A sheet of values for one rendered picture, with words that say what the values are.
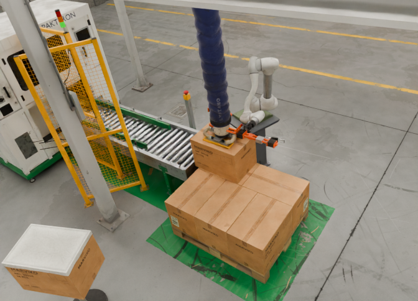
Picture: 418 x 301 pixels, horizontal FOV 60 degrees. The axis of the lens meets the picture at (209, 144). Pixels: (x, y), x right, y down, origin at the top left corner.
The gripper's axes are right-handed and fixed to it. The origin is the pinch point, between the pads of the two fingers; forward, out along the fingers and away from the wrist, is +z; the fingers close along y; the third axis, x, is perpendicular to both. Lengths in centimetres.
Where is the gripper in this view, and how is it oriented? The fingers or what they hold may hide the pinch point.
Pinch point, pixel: (242, 133)
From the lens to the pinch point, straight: 374.0
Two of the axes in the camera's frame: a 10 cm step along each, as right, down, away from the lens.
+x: -8.1, -2.7, 5.2
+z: -5.8, 5.6, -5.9
